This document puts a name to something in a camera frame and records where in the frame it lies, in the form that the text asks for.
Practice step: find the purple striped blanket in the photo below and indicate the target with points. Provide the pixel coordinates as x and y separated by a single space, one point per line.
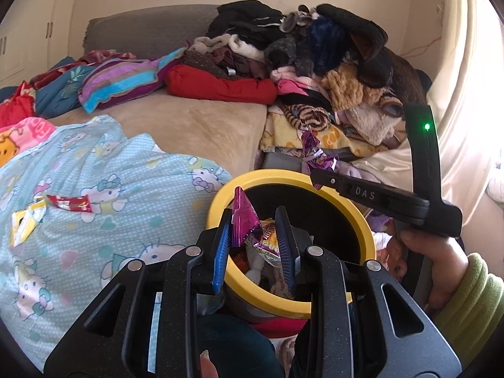
117 81

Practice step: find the grey padded headboard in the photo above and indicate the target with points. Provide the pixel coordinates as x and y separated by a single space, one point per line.
149 33

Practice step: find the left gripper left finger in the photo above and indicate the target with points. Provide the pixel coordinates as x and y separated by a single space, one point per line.
144 322

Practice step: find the beige bed sheet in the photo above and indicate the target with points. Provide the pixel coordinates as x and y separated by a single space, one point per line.
226 132

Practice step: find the cream satin curtain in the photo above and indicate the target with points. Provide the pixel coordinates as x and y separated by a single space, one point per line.
458 43

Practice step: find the white glossy wardrobe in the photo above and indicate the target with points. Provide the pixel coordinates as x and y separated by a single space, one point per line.
34 37

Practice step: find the purple foil candy wrapper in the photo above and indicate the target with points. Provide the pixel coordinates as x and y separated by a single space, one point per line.
246 226

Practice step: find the red folded cushion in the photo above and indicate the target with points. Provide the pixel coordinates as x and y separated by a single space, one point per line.
189 82

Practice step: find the dark blue leaf blanket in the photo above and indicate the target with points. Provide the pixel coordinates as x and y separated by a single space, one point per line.
57 90

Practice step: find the light blue Hello Kitty blanket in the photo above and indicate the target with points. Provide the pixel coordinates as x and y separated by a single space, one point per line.
146 205

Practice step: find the pile of mixed clothes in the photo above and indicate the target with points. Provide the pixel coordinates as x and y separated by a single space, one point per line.
334 73

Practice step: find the black bin with yellow rim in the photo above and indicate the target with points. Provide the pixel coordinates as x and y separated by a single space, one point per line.
318 217

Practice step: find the red floral blanket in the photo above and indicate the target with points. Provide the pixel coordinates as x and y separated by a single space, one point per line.
19 106

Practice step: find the person's right hand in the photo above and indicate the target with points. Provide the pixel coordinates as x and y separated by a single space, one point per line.
449 262

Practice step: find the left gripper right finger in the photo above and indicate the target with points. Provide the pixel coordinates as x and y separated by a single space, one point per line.
363 322

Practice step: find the red candy bar wrapper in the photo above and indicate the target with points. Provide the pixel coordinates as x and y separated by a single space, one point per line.
77 204

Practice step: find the yellow white snack wrapper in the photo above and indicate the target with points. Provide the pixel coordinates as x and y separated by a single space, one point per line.
24 222

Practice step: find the pink cartoon bear blanket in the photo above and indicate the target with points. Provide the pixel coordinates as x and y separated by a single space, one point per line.
26 134

